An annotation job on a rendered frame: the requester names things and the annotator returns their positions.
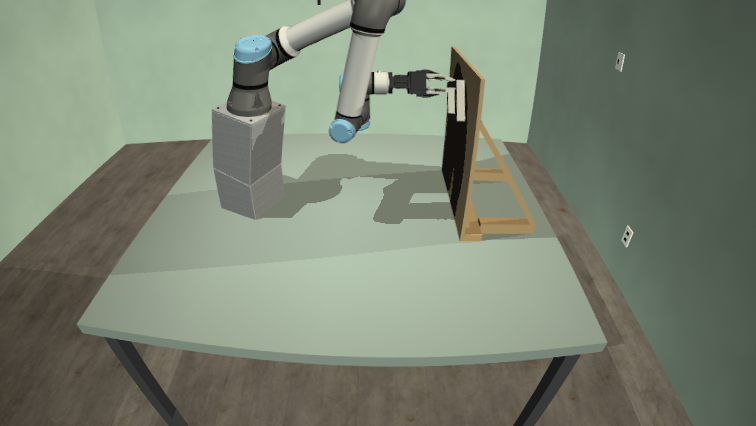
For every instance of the grey rectangular frame with brown panel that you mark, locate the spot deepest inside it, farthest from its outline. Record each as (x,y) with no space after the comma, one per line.
(456,110)

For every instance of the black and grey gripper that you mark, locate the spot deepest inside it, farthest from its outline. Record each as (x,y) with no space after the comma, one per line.
(417,81)

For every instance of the wooden a-frame stand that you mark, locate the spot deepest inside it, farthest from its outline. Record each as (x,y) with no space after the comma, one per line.
(475,228)

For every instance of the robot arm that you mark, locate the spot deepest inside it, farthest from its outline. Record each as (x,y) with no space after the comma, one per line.
(254,56)

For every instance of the brown wooden board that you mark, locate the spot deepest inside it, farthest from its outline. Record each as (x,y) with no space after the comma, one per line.
(461,140)

